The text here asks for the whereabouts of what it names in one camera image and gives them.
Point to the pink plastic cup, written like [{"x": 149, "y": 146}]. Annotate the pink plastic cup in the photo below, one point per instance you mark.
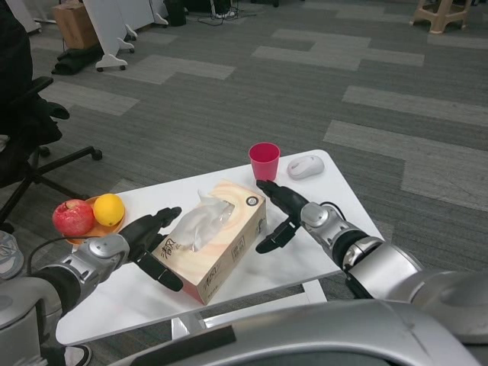
[{"x": 264, "y": 164}]

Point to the black office chair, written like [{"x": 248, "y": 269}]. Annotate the black office chair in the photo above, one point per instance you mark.
[{"x": 34, "y": 152}]

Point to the white table frame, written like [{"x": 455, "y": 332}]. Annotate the white table frame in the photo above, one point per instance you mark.
[{"x": 183, "y": 328}]

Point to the person with black-white shoe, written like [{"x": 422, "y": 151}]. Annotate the person with black-white shoe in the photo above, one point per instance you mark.
[{"x": 78, "y": 354}]

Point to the white computer mouse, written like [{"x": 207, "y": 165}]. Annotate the white computer mouse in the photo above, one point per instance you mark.
[{"x": 307, "y": 167}]

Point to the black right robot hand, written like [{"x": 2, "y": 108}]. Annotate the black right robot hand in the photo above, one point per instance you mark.
[{"x": 291, "y": 204}]

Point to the orange and beige tissue box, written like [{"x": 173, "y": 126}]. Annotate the orange and beige tissue box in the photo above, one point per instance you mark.
[{"x": 228, "y": 259}]

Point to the brown cardboard box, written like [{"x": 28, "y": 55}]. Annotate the brown cardboard box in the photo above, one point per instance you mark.
[{"x": 76, "y": 26}]

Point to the white partition panel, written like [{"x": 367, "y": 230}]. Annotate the white partition panel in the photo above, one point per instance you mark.
[
  {"x": 30, "y": 13},
  {"x": 150, "y": 9},
  {"x": 103, "y": 19}
]

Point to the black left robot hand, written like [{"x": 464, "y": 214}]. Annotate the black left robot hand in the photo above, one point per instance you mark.
[{"x": 143, "y": 236}]

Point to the orange plate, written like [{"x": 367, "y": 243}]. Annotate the orange plate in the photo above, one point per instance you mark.
[{"x": 114, "y": 228}]

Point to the red apple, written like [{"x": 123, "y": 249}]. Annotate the red apple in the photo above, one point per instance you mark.
[{"x": 72, "y": 219}]

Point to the seated person black jacket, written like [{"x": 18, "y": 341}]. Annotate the seated person black jacket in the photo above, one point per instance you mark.
[{"x": 13, "y": 57}]

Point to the black bag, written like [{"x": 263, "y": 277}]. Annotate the black bag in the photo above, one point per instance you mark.
[{"x": 74, "y": 61}]

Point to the black waste bin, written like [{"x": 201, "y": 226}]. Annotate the black waste bin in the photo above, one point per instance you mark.
[{"x": 175, "y": 13}]

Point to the silver robot chest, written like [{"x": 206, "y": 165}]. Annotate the silver robot chest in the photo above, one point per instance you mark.
[{"x": 324, "y": 335}]

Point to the standing person white shoes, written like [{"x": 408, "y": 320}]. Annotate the standing person white shoes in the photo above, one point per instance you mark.
[{"x": 225, "y": 14}]

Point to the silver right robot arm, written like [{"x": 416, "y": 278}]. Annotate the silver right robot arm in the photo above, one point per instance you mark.
[{"x": 385, "y": 267}]

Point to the orange fruit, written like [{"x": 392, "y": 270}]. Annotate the orange fruit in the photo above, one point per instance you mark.
[{"x": 109, "y": 209}]

